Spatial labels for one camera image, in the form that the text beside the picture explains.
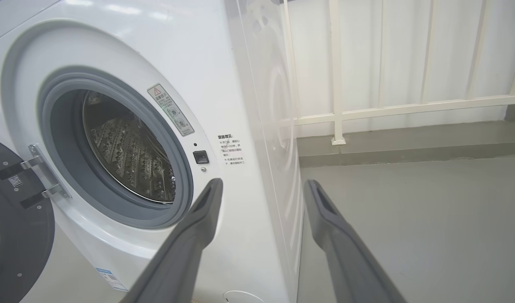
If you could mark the small QR code sticker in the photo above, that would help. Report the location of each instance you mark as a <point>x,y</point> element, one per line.
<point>16,181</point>

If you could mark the grey warning sticker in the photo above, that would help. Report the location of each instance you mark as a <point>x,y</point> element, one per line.
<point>171,110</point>

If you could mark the white front-load washing machine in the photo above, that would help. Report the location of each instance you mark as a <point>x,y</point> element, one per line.
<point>224,63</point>

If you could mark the black door latch socket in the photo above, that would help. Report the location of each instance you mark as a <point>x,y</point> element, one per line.
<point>201,157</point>

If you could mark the round dark glass washer door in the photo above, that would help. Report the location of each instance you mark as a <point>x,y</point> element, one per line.
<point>26,252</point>

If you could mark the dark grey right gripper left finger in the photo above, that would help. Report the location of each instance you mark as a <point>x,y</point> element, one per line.
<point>177,261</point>

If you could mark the perforated steel washer drum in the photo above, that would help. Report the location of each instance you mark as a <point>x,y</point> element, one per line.
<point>127,155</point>

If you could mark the round white filter cover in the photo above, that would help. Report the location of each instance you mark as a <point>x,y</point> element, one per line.
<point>242,297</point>

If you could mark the blue energy label sticker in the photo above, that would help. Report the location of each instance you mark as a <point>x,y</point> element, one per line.
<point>110,277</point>

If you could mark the white metal railing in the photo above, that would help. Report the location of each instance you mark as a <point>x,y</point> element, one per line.
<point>409,108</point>

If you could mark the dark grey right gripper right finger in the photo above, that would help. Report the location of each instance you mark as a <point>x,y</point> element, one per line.
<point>350,265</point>

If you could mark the grey rubber door gasket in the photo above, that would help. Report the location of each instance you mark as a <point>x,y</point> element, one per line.
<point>59,139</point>

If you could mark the silver door hinge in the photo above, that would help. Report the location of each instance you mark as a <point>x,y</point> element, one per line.
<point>43,166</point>

